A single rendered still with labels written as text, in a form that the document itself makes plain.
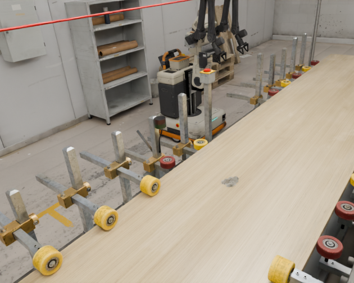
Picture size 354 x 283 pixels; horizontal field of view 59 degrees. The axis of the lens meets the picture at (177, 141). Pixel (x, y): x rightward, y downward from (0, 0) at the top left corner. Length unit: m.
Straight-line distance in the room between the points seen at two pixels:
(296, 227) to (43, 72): 3.59
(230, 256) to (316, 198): 0.48
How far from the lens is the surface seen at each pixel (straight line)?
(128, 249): 1.18
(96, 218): 1.25
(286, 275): 1.02
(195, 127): 3.43
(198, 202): 1.34
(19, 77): 4.13
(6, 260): 2.73
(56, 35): 4.32
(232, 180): 1.44
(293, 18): 9.37
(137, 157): 1.77
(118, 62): 4.91
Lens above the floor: 1.75
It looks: 28 degrees down
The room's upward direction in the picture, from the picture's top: 4 degrees counter-clockwise
